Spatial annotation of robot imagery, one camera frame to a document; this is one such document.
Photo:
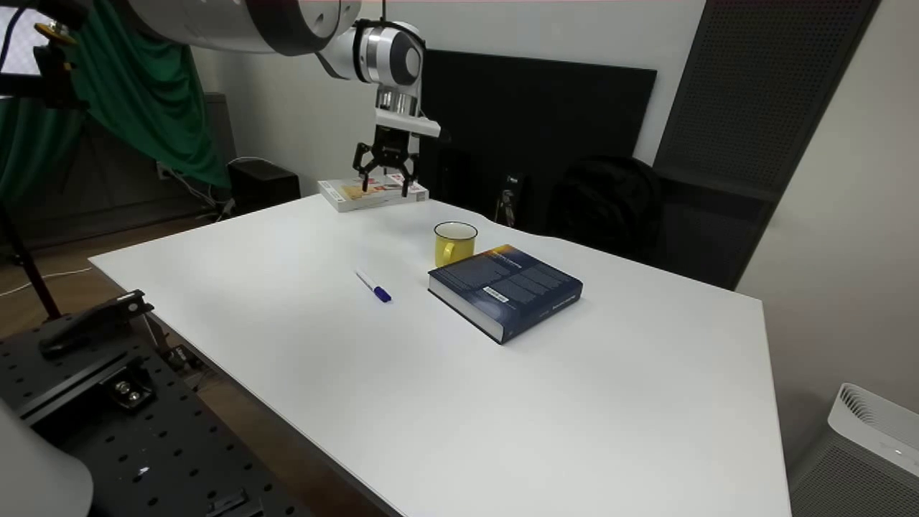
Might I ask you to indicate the white rounded base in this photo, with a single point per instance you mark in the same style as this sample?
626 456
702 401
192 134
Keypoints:
33 476

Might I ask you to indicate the black perforated breadboard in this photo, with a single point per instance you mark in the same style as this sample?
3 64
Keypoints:
161 449

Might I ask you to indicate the dark wall pillar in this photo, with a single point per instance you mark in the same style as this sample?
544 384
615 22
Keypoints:
757 117

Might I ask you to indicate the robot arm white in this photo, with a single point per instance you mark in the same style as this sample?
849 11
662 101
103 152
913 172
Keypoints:
230 18

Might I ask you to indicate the black office chair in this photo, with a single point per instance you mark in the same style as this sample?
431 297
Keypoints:
606 210

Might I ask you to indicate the white grey bin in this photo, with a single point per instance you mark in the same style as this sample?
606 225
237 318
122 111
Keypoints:
863 449

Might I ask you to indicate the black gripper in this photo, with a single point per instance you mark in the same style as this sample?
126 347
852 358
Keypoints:
395 144

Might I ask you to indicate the yellow enamel mug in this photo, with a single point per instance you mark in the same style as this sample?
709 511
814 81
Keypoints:
455 252

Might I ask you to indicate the dark metal stand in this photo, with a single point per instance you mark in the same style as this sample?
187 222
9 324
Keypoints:
507 203

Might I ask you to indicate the green curtain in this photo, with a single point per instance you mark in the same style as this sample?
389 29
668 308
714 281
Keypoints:
134 87

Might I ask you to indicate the small black device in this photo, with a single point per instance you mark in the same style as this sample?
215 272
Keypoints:
134 393

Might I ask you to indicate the large black leaning panel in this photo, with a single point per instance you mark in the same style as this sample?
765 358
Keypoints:
576 117

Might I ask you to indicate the black tripod pole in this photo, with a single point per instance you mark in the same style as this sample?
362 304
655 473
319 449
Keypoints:
29 262

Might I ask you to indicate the black framed bright screen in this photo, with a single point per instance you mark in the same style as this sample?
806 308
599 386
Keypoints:
52 60

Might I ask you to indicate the small black cabinet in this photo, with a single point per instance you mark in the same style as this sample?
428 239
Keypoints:
261 185

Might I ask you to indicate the black metal clamp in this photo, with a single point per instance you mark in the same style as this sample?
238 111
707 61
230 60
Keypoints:
89 325

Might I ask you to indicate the dark blue thick book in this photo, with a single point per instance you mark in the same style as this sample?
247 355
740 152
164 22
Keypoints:
507 289

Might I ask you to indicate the white marker blue cap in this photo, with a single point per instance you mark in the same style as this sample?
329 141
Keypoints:
373 289

